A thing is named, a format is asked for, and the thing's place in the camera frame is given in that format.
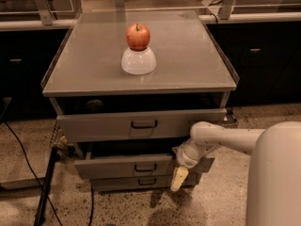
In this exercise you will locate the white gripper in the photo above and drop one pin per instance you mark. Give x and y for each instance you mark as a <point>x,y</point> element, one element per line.
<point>185,159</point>

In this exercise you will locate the grey drawer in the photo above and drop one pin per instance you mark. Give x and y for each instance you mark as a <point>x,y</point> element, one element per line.
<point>122,117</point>
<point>132,183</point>
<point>128,158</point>

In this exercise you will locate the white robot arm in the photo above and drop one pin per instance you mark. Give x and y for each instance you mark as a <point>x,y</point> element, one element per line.
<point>274,178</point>

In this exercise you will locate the grey top drawer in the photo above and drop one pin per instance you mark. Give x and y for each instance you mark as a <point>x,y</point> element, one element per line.
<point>122,117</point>

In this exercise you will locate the grey bottom drawer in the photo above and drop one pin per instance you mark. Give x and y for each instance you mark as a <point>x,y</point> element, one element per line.
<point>132,183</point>

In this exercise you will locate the grey drawer cabinet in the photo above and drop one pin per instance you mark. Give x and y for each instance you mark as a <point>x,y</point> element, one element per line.
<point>127,89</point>

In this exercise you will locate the white upturned bowl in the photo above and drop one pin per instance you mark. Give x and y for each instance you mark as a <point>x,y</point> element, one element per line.
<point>138,62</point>

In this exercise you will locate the red apple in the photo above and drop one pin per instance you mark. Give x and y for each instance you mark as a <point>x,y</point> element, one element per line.
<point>138,37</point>

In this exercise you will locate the dark lab bench cabinets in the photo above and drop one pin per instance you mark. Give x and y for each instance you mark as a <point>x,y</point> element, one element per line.
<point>28,69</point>

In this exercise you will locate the black metal stand leg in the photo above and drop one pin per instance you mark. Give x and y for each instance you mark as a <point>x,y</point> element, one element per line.
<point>45,188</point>

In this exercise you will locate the wire basket with items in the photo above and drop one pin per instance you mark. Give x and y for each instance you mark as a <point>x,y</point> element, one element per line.
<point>59,141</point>

